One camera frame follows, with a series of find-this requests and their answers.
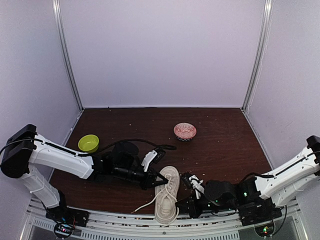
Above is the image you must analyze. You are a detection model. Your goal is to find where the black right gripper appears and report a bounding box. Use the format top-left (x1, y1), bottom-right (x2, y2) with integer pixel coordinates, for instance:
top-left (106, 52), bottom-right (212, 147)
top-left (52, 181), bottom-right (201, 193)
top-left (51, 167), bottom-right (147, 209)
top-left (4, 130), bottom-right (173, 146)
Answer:
top-left (176, 193), bottom-right (236, 219)

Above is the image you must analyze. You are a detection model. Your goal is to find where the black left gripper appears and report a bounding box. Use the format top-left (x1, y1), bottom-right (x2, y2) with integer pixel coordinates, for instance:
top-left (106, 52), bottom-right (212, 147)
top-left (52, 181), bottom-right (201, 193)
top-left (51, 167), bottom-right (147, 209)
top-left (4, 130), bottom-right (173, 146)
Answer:
top-left (113, 164), bottom-right (168, 191)

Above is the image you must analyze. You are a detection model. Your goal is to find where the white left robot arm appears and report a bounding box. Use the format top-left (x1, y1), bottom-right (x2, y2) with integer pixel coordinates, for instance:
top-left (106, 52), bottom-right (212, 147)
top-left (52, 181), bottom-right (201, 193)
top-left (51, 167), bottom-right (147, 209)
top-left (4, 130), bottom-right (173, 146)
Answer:
top-left (0, 124), bottom-right (170, 222)

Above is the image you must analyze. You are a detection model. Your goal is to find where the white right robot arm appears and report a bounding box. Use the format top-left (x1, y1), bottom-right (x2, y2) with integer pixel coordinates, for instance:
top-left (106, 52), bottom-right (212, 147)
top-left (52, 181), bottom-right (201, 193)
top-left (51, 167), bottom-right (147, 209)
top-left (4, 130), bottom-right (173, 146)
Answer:
top-left (175, 135), bottom-right (320, 222)

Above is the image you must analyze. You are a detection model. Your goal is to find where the lime green bowl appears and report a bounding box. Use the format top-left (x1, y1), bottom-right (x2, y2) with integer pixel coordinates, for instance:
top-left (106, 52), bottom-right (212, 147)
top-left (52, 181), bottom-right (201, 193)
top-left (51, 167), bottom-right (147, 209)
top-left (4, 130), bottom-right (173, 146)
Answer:
top-left (77, 134), bottom-right (100, 153)

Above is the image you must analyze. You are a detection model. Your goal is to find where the red patterned bowl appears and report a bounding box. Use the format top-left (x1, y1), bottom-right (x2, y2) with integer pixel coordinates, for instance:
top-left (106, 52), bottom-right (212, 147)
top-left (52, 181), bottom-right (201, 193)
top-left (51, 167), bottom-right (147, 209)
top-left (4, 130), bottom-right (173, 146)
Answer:
top-left (173, 122), bottom-right (197, 142)

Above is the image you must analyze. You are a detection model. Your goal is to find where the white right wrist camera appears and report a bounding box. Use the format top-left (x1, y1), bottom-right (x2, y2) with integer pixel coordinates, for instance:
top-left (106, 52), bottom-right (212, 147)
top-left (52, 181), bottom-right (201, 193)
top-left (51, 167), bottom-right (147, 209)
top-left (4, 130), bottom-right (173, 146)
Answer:
top-left (181, 172), bottom-right (205, 200)

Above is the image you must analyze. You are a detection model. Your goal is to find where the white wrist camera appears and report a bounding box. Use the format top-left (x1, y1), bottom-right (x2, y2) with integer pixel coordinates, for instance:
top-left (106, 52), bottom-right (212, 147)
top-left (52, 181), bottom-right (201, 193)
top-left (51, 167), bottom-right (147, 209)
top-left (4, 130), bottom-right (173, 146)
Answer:
top-left (141, 150), bottom-right (158, 172)
top-left (181, 172), bottom-right (205, 200)

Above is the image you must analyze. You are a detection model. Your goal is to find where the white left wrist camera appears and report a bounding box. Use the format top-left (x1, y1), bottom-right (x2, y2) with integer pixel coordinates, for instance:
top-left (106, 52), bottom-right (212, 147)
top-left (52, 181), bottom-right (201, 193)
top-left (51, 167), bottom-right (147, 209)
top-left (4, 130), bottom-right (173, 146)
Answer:
top-left (141, 150), bottom-right (158, 172)

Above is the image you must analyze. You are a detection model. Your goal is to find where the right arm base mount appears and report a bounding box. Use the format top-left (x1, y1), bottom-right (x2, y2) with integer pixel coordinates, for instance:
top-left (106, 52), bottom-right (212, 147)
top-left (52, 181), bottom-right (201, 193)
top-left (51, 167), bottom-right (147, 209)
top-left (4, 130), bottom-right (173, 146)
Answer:
top-left (238, 200), bottom-right (283, 238)

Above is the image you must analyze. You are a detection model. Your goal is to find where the aluminium frame rail left side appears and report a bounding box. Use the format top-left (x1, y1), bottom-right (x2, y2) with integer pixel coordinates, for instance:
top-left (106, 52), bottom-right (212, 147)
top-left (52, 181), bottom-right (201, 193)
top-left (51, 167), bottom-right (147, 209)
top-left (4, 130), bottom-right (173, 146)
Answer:
top-left (70, 109), bottom-right (84, 133)

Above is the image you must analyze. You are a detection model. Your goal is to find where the aluminium front rail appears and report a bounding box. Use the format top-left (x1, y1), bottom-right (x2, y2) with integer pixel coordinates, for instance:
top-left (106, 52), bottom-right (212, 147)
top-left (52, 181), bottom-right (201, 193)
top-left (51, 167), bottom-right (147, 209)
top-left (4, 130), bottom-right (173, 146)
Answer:
top-left (24, 197), bottom-right (301, 240)

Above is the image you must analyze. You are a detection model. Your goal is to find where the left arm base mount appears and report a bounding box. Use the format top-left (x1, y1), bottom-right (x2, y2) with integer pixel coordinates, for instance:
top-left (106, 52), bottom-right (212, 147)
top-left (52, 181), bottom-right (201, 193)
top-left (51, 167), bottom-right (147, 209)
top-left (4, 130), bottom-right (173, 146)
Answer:
top-left (42, 190), bottom-right (90, 240)

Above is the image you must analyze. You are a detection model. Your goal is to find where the aluminium frame post back right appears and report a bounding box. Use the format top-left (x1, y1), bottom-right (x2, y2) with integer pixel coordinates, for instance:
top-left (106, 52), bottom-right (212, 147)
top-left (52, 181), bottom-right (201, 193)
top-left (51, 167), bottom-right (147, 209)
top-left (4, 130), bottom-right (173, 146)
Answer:
top-left (242, 0), bottom-right (274, 113)

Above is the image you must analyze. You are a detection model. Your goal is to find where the aluminium frame post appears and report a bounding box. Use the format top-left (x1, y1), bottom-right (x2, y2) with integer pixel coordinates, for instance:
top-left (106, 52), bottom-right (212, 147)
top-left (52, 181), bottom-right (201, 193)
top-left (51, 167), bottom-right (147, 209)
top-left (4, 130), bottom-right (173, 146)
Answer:
top-left (52, 0), bottom-right (84, 112)
top-left (242, 0), bottom-right (274, 113)

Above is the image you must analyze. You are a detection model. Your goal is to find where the aluminium frame post back left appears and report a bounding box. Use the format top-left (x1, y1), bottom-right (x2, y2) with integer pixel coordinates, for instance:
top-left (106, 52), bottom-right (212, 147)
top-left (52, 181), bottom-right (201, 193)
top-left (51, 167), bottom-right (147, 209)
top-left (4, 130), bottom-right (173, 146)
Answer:
top-left (52, 0), bottom-right (84, 112)

